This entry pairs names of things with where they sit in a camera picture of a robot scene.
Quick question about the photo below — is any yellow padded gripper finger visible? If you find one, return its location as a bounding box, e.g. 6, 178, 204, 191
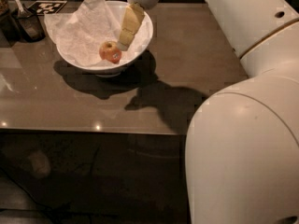
117, 4, 145, 51

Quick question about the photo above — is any red yellow apple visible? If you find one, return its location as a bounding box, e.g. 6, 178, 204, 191
99, 41, 122, 63

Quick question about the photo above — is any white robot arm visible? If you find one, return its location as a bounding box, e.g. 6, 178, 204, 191
185, 0, 299, 224

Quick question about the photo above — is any white bowl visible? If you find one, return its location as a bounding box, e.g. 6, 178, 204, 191
45, 0, 153, 77

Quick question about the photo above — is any white paper towel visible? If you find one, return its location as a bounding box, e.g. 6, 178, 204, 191
44, 0, 153, 71

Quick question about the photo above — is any black white fiducial marker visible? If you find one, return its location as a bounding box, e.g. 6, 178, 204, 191
29, 0, 66, 16

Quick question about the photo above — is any dark scoop with white handle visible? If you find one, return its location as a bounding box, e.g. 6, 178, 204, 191
13, 0, 45, 42

